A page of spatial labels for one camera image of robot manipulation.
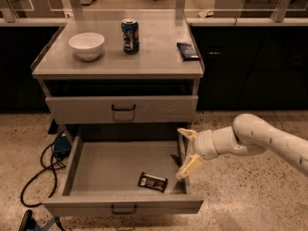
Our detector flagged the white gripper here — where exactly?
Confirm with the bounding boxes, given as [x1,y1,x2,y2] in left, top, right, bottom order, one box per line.
[176,128,218,179]

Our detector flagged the black rxbar chocolate bar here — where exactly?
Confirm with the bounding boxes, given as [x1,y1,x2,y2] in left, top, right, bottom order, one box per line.
[138,172,168,193]

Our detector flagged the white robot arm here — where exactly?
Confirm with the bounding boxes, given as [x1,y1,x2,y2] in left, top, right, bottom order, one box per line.
[176,114,308,179]

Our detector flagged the closed grey top drawer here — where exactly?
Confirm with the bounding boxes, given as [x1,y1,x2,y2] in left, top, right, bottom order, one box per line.
[46,95,198,124]

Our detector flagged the open grey middle drawer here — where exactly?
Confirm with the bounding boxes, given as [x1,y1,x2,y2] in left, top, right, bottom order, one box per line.
[43,136,203,217]

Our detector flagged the grey drawer cabinet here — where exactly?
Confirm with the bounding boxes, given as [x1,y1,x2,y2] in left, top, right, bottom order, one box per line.
[33,11,204,138]

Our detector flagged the dark blue snack bar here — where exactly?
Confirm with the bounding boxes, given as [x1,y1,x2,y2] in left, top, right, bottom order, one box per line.
[177,42,200,61]

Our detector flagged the blue power adapter box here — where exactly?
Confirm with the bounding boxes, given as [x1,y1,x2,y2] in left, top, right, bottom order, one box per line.
[53,136,71,155]

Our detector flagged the blue soda can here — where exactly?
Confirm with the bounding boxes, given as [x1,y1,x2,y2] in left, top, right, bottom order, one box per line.
[121,18,140,54]

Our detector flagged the white ceramic bowl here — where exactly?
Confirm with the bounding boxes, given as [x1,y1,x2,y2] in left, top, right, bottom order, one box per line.
[68,33,105,61]

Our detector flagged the black top drawer handle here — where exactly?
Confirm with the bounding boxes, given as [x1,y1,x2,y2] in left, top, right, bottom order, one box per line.
[112,104,136,112]

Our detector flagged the black drawer handle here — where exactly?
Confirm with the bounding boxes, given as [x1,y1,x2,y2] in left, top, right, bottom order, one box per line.
[111,204,138,216]
[112,104,136,112]

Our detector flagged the black middle drawer handle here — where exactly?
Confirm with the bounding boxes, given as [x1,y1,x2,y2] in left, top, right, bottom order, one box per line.
[111,204,138,216]

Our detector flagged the black floor cable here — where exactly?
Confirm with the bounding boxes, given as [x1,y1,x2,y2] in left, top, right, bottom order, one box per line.
[19,141,67,208]

